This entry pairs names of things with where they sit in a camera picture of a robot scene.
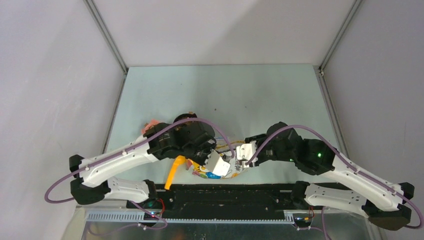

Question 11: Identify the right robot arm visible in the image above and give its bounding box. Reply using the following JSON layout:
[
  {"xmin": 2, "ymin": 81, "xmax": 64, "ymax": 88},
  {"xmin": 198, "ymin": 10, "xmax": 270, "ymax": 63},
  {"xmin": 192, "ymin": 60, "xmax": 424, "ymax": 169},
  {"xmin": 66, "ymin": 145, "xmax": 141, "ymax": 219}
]
[{"xmin": 236, "ymin": 122, "xmax": 415, "ymax": 231}]

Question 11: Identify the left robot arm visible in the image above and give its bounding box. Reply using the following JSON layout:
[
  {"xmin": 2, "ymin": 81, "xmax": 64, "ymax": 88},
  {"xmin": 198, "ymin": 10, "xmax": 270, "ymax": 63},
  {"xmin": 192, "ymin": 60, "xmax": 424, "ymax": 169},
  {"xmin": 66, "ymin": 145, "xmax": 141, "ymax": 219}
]
[{"xmin": 69, "ymin": 121, "xmax": 217, "ymax": 208}]

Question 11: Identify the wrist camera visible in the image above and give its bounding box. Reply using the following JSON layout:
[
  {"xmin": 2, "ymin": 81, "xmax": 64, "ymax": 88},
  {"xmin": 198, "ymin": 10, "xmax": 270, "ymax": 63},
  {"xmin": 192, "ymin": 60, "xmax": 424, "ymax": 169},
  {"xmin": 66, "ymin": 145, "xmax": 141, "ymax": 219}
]
[
  {"xmin": 204, "ymin": 150, "xmax": 231, "ymax": 177},
  {"xmin": 236, "ymin": 141, "xmax": 257, "ymax": 170}
]

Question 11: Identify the pink cat bowl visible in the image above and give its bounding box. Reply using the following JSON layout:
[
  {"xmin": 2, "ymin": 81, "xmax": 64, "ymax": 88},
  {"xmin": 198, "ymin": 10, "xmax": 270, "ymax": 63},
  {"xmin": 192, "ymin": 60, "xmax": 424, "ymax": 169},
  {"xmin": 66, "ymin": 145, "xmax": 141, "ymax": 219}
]
[{"xmin": 141, "ymin": 119, "xmax": 160, "ymax": 135}]

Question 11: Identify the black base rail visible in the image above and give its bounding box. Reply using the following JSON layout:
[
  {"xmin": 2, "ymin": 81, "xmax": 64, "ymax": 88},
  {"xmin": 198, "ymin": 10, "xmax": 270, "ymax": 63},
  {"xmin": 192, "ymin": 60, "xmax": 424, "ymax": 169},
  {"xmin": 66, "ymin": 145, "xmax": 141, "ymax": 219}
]
[{"xmin": 139, "ymin": 183, "xmax": 310, "ymax": 221}]

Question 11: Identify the black pet bowl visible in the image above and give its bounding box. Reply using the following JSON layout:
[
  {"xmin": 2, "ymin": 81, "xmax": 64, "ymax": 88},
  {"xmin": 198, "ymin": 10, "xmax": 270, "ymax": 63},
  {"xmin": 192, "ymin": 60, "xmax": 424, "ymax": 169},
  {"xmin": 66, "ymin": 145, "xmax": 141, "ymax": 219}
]
[{"xmin": 173, "ymin": 112, "xmax": 198, "ymax": 125}]

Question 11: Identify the cat food bag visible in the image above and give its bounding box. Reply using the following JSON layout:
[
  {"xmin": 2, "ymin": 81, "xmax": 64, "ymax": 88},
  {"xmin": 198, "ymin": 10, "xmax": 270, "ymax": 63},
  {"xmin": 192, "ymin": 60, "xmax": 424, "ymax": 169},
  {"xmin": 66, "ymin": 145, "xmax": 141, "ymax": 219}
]
[{"xmin": 185, "ymin": 139, "xmax": 256, "ymax": 180}]

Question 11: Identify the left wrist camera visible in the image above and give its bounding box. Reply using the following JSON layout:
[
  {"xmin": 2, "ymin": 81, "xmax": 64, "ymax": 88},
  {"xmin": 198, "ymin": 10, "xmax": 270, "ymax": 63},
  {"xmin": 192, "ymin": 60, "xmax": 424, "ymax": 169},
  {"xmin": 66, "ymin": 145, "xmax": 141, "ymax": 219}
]
[{"xmin": 204, "ymin": 150, "xmax": 231, "ymax": 177}]

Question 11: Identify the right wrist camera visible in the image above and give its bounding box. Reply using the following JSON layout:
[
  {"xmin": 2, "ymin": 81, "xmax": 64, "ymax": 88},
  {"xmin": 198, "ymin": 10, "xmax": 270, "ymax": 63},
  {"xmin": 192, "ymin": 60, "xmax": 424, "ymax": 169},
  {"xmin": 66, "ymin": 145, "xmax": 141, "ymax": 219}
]
[{"xmin": 236, "ymin": 141, "xmax": 257, "ymax": 170}]

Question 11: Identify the aluminium frame rail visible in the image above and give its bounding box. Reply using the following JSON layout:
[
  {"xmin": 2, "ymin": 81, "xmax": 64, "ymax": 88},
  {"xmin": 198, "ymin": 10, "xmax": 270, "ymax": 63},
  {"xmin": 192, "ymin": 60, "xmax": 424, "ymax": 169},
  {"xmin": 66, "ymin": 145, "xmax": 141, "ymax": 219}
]
[{"xmin": 76, "ymin": 188, "xmax": 379, "ymax": 226}]

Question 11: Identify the yellow plastic scoop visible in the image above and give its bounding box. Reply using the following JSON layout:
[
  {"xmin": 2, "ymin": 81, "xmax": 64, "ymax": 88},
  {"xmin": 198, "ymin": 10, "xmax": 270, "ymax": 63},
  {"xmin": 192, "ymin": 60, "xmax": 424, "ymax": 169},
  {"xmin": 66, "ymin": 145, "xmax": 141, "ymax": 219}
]
[{"xmin": 164, "ymin": 155, "xmax": 186, "ymax": 191}]

